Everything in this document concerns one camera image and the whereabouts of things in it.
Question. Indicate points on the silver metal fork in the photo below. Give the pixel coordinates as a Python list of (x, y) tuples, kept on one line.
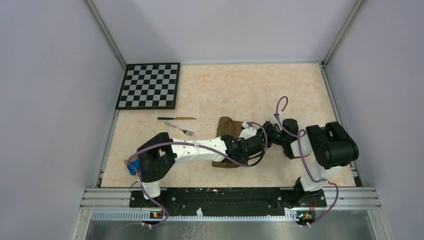
[(186, 132)]

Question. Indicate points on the brown cloth napkin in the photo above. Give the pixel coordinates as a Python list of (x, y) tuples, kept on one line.
[(228, 129)]

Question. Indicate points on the knife with wooden handle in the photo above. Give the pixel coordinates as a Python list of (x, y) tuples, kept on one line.
[(176, 118)]

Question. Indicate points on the aluminium frame rail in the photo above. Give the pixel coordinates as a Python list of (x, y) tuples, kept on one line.
[(113, 204)]

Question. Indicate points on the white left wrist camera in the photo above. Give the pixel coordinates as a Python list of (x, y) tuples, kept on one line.
[(247, 131)]

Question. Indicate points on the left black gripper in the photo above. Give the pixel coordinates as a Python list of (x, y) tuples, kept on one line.
[(245, 161)]

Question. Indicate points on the black white checkerboard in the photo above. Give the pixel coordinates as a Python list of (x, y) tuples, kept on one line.
[(149, 86)]

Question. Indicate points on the blue toy car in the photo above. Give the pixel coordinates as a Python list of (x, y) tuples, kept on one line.
[(133, 167)]

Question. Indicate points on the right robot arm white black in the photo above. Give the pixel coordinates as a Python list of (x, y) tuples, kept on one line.
[(331, 145)]

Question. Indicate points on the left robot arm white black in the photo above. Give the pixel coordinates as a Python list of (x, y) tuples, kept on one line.
[(158, 155)]

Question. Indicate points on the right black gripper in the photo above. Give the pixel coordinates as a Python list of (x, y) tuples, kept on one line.
[(267, 127)]

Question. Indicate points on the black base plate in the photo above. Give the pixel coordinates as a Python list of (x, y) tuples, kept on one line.
[(230, 201)]

